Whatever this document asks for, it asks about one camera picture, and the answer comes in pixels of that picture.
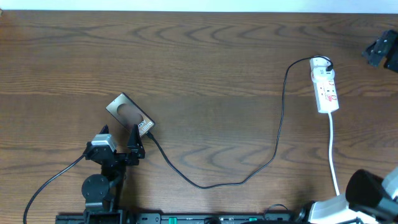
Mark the white power strip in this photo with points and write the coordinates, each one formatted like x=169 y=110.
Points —
x=325 y=92

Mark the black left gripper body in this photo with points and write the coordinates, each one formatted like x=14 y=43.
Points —
x=124 y=161

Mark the white charger adapter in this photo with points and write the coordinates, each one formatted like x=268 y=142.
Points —
x=320 y=74

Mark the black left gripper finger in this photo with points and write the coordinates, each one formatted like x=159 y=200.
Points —
x=104 y=130
x=134 y=143

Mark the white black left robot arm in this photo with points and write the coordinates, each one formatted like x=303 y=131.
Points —
x=102 y=192

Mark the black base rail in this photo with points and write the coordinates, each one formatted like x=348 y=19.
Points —
x=156 y=218

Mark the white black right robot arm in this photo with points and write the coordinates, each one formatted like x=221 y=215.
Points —
x=368 y=198

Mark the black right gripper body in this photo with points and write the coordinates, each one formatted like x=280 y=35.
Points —
x=390 y=38

